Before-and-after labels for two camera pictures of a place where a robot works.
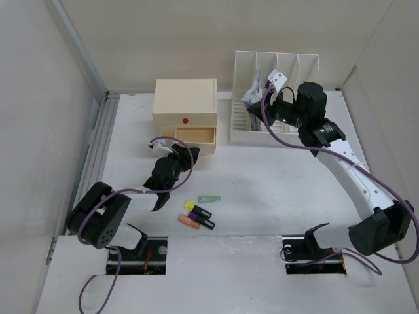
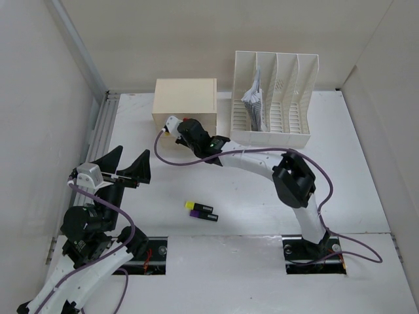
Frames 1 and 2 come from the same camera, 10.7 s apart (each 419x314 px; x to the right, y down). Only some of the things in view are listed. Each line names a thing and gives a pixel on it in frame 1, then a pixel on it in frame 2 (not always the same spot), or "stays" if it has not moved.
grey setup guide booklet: (253, 98) stays
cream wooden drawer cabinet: (186, 109) stays
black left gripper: (181, 155) to (139, 170)
